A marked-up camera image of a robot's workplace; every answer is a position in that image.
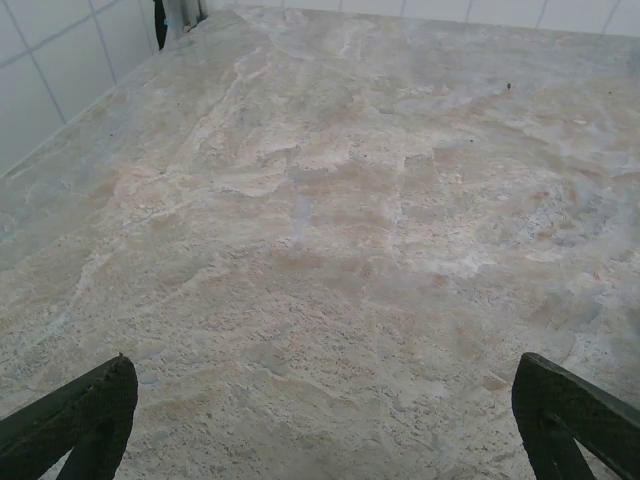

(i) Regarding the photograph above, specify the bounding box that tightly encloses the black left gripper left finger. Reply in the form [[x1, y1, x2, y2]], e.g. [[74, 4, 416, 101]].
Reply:
[[0, 352, 139, 480]]

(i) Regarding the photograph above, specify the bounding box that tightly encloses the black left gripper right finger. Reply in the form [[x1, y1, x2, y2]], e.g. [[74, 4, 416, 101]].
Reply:
[[511, 351, 640, 480]]

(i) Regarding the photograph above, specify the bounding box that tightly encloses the aluminium frame post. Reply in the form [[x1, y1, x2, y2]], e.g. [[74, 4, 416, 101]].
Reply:
[[164, 0, 210, 32]]

